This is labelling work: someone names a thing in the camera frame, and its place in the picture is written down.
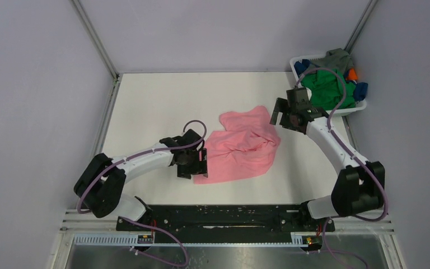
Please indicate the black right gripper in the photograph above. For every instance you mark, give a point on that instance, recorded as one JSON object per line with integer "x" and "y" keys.
{"x": 281, "y": 104}

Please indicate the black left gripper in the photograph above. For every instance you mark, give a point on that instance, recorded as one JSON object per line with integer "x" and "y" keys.
{"x": 199, "y": 167}

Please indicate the pink t-shirt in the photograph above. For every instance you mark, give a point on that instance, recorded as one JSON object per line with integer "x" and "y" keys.
{"x": 246, "y": 148}

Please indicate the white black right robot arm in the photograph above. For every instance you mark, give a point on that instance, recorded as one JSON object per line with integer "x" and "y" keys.
{"x": 360, "y": 183}

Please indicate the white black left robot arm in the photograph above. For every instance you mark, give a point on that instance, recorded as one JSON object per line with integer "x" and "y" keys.
{"x": 100, "y": 187}

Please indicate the green t-shirt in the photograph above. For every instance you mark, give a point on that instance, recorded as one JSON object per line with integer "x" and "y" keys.
{"x": 327, "y": 90}

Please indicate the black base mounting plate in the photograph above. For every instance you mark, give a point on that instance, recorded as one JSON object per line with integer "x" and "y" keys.
{"x": 212, "y": 224}

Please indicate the grey t-shirt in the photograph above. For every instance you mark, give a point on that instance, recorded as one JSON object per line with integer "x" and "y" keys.
{"x": 337, "y": 59}

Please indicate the orange garment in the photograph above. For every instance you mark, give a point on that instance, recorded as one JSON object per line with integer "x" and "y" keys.
{"x": 351, "y": 75}

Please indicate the white laundry basket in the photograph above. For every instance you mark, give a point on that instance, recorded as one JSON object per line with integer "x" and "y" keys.
{"x": 299, "y": 65}

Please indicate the blue garment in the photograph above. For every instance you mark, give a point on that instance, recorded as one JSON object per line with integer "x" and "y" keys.
{"x": 360, "y": 92}

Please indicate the aluminium frame rails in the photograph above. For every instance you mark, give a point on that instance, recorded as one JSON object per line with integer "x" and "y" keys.
{"x": 94, "y": 76}

